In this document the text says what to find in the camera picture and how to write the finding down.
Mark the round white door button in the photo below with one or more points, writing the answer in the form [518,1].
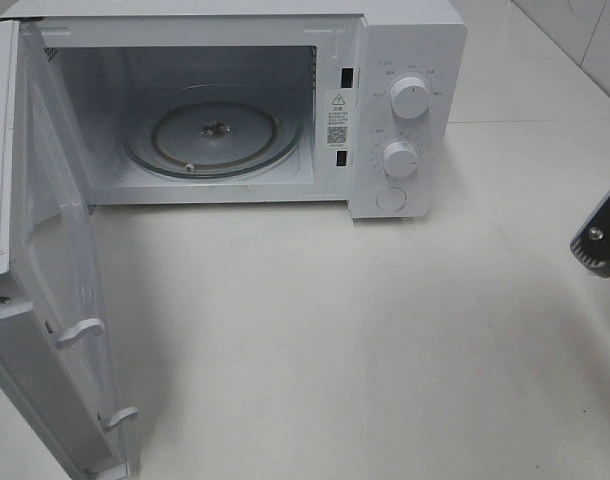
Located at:
[391,199]

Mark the white timer knob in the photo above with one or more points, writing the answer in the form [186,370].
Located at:
[400,159]

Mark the white microwave door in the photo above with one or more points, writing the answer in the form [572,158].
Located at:
[56,364]

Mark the white warning label sticker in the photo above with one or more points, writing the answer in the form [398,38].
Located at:
[338,117]

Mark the glass microwave turntable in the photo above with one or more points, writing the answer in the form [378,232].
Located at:
[215,131]

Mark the white microwave oven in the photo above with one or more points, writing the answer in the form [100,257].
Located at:
[115,51]

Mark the upper white power knob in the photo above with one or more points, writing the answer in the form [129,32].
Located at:
[410,96]

